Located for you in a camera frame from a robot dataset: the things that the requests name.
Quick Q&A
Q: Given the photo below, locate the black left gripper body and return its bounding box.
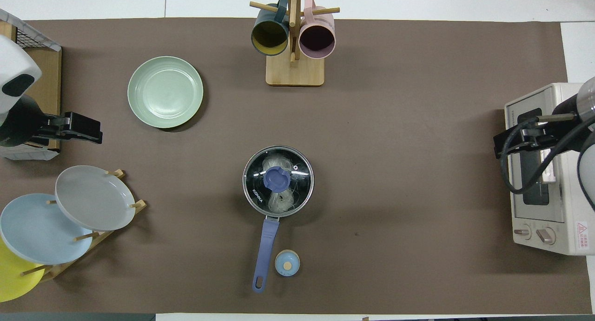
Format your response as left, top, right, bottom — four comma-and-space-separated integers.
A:
33, 115, 71, 141

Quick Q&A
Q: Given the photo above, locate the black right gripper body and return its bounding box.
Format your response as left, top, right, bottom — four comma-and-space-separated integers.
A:
520, 124, 559, 148

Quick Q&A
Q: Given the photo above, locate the glass lid purple knob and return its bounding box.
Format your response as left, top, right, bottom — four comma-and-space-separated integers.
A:
242, 146, 315, 219

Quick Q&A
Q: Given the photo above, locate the translucent vermicelli bundle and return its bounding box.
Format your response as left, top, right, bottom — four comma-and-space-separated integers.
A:
261, 154, 299, 214

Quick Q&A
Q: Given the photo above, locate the grey plate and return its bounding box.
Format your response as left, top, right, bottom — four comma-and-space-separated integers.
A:
55, 165, 136, 232

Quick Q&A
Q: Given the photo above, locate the light green plate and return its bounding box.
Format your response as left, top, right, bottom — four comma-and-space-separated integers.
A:
127, 56, 204, 129

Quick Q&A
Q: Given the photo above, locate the wooden plate rack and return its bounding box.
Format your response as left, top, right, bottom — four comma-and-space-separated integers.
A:
19, 169, 147, 282

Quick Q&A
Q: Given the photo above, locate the light blue plate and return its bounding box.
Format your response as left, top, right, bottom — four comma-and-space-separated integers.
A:
0, 193, 93, 266

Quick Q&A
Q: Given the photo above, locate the yellow plate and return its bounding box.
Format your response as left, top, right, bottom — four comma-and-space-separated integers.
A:
0, 237, 46, 303

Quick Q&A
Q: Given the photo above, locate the cream toaster oven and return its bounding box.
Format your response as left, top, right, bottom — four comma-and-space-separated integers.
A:
504, 82, 595, 256

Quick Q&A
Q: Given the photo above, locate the brown table mat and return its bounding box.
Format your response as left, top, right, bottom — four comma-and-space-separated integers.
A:
0, 18, 592, 315

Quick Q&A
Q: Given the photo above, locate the dark teal mug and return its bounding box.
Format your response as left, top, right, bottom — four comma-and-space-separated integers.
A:
251, 0, 290, 57

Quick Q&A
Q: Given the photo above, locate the wooden mug tree stand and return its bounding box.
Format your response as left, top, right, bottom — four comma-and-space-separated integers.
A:
250, 0, 340, 87

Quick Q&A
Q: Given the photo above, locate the pink mug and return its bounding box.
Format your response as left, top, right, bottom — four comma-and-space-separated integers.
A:
298, 0, 336, 60

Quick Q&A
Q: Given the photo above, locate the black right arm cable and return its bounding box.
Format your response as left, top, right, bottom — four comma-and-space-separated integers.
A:
504, 113, 595, 195

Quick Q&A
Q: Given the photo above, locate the wire and wood shelf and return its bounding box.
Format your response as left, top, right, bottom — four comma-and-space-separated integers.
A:
0, 8, 62, 161

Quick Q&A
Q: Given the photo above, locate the black pot purple handle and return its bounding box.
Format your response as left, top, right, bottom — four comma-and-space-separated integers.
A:
242, 146, 316, 294

